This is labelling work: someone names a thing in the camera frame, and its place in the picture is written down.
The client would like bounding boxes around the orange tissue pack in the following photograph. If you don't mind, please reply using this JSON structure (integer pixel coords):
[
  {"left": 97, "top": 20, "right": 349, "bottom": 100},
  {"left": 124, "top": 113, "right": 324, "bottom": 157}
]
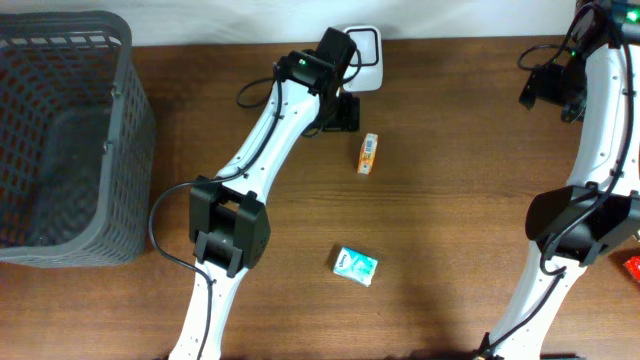
[{"left": 357, "top": 133, "right": 378, "bottom": 175}]

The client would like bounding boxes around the teal tissue pack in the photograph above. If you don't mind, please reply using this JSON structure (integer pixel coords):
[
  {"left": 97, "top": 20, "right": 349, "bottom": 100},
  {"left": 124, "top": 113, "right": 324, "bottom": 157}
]
[{"left": 333, "top": 247, "right": 378, "bottom": 287}]

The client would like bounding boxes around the red Hacks candy bag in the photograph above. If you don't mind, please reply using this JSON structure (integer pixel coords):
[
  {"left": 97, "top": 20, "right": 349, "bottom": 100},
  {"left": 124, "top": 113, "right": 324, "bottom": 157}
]
[{"left": 623, "top": 256, "right": 640, "bottom": 283}]

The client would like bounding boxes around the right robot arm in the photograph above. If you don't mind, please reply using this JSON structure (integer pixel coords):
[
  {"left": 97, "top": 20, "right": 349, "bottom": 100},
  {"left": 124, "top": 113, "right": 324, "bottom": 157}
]
[{"left": 473, "top": 1, "right": 639, "bottom": 359}]

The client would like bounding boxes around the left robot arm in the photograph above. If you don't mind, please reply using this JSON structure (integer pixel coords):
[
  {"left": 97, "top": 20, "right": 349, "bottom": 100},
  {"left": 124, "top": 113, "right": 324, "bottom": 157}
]
[{"left": 169, "top": 28, "right": 360, "bottom": 359}]

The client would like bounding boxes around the white barcode scanner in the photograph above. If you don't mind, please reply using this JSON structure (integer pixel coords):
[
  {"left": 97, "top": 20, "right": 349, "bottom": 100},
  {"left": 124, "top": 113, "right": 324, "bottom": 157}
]
[{"left": 342, "top": 25, "right": 384, "bottom": 92}]

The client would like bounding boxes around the grey plastic mesh basket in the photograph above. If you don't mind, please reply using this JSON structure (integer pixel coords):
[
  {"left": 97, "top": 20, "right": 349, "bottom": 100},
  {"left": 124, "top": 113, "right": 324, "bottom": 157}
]
[{"left": 1, "top": 11, "right": 156, "bottom": 268}]

